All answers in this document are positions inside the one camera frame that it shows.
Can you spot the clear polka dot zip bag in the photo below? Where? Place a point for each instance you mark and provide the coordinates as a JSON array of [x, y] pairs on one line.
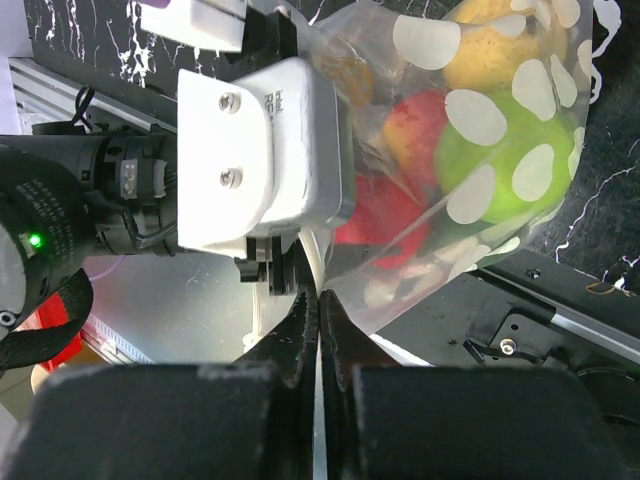
[[467, 132]]

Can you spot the yellow fake lemon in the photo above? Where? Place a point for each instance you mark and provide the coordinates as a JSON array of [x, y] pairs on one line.
[[497, 37]]

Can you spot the red yellow fake peach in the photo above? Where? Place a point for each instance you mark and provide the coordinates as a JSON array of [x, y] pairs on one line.
[[412, 131]]

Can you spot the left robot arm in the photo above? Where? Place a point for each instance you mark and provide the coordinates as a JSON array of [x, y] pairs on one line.
[[53, 190]]

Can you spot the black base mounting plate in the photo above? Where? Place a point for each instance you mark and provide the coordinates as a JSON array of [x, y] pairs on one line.
[[529, 311]]

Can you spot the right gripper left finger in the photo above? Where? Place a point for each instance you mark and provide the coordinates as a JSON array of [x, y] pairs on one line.
[[250, 419]]

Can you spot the red fake apple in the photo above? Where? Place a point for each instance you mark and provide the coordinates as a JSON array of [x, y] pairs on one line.
[[383, 222]]

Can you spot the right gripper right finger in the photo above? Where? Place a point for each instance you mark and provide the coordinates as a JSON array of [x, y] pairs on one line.
[[385, 420]]

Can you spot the green fake apple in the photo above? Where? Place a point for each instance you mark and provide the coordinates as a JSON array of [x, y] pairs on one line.
[[527, 171]]

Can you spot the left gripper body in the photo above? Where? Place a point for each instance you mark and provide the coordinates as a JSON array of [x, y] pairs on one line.
[[271, 161]]

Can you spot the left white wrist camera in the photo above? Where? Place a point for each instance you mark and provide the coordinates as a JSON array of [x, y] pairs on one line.
[[202, 146]]

